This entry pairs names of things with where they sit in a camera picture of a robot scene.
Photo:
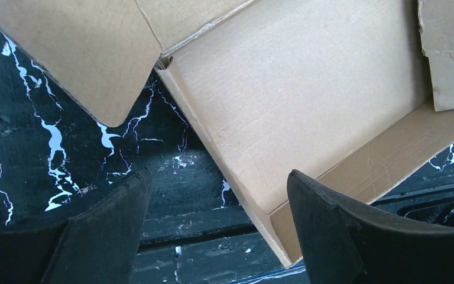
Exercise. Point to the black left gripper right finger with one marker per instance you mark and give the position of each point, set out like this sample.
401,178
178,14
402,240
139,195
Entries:
343,240

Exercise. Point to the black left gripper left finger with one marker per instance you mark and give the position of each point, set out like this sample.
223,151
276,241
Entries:
91,240

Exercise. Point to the brown cardboard box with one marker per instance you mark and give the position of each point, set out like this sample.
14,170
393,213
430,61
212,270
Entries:
356,94

